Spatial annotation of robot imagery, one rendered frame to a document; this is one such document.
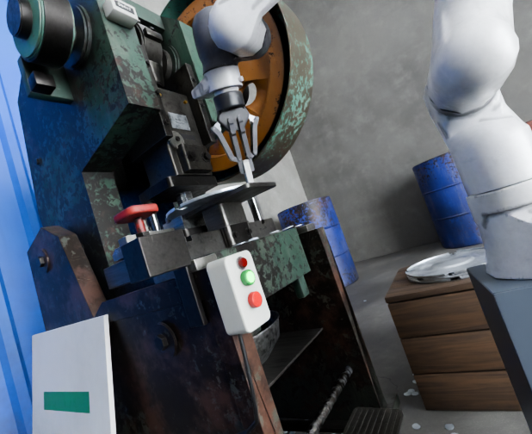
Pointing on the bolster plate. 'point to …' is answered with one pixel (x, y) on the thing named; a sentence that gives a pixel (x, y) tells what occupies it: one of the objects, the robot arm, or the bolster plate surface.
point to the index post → (256, 209)
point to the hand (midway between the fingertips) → (247, 172)
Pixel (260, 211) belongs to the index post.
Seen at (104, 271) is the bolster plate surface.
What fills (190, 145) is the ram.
